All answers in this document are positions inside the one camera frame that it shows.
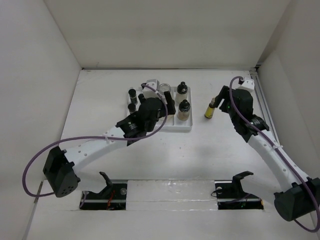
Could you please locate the aluminium rail right side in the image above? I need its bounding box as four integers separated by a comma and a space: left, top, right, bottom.
249, 67, 279, 141

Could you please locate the white divided organizer tray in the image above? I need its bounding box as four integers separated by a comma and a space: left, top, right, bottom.
124, 86, 193, 133

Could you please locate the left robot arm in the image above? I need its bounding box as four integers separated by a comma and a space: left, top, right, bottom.
43, 91, 176, 198

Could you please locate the round glass jar silver lid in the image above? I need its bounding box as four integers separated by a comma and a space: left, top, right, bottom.
159, 83, 172, 93

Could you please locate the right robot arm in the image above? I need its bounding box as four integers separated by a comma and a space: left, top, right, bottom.
213, 85, 320, 222

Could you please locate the black-cap bottle tan powder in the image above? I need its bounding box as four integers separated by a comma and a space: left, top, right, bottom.
177, 99, 191, 121

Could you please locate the small black-lid spice jar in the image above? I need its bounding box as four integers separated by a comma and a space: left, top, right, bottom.
128, 88, 138, 105

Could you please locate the yellow bottle beige cap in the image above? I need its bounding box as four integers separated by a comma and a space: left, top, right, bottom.
204, 97, 216, 119

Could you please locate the small brown spice jar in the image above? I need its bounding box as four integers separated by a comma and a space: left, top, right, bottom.
127, 103, 137, 115

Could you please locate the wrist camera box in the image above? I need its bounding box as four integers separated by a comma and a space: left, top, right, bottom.
141, 79, 160, 99
238, 77, 255, 93

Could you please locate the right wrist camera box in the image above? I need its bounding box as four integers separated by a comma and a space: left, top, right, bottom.
238, 77, 255, 93

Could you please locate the white foam front block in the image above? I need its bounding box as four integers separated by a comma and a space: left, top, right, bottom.
126, 180, 218, 212

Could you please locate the black-cap bottle white powder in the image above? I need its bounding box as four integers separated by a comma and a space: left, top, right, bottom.
175, 81, 189, 105

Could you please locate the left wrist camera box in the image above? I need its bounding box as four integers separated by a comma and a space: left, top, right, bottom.
141, 79, 160, 99

